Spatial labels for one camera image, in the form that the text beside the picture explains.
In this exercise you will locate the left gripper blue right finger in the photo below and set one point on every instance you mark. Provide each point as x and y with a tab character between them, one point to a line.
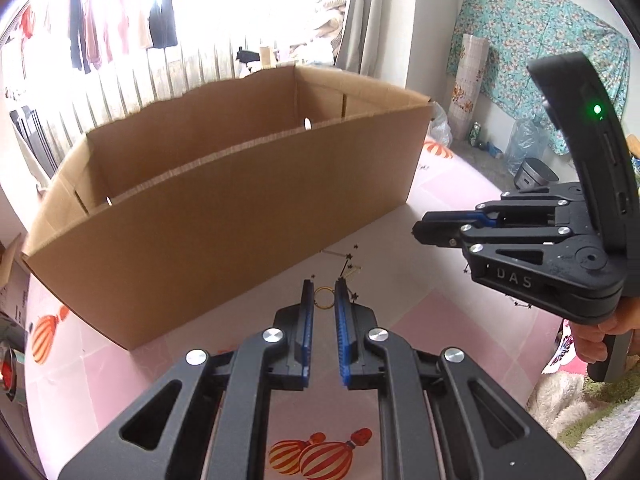
359	367

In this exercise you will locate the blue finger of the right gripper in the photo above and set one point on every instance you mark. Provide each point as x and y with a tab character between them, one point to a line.
470	218
439	233

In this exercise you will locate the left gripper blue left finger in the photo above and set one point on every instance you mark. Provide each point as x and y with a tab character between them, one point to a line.
291	369

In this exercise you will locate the right hand holding grip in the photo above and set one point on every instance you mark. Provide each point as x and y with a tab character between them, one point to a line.
589	340

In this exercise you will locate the silver rice cooker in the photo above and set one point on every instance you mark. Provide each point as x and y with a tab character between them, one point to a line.
534	173

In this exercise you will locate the green drink can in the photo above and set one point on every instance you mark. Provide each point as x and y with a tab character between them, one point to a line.
474	134

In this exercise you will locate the clear water jug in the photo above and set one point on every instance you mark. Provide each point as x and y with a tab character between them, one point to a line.
528	138

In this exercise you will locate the white plastic bag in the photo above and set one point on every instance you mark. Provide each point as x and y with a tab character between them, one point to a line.
439	129

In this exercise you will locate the rolled patterned wallpaper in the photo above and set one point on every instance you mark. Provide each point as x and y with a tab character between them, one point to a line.
471	68

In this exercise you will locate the large brown cardboard box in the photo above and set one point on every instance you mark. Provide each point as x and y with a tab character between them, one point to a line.
154	219

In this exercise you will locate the teal floral cloth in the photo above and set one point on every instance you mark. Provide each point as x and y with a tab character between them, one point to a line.
520	30

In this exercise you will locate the grey curtain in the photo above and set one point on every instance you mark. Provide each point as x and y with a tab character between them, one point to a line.
376	39

